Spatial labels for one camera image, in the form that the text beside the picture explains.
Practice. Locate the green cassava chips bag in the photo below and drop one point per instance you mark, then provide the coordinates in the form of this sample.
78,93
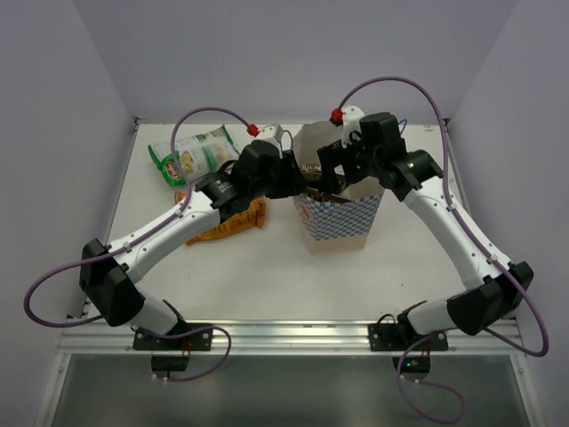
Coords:
199,155

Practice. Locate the aluminium front rail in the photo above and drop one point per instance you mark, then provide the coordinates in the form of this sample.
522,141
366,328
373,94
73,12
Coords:
273,338

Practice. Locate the orange chips bag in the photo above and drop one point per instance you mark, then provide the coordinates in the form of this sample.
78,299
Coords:
253,216

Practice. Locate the brown kettle chips bag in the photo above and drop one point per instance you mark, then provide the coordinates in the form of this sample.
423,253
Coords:
314,173
322,196

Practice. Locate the blue checkered paper bag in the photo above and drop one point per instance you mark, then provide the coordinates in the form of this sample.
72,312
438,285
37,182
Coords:
329,227

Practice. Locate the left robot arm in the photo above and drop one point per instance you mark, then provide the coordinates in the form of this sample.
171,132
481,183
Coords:
110,273

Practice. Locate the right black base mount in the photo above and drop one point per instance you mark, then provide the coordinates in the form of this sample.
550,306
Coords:
388,335

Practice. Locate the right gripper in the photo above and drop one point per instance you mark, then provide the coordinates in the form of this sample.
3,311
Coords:
333,155

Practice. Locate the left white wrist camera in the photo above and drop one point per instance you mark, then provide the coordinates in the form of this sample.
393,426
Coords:
276,135

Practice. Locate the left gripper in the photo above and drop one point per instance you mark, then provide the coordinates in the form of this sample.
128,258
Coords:
289,176

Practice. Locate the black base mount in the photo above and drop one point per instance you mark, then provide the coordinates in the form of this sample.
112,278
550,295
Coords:
388,335
171,356

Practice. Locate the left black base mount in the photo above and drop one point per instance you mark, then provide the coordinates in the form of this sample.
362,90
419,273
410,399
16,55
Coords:
171,356

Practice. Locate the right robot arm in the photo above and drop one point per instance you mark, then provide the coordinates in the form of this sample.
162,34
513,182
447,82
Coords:
492,281

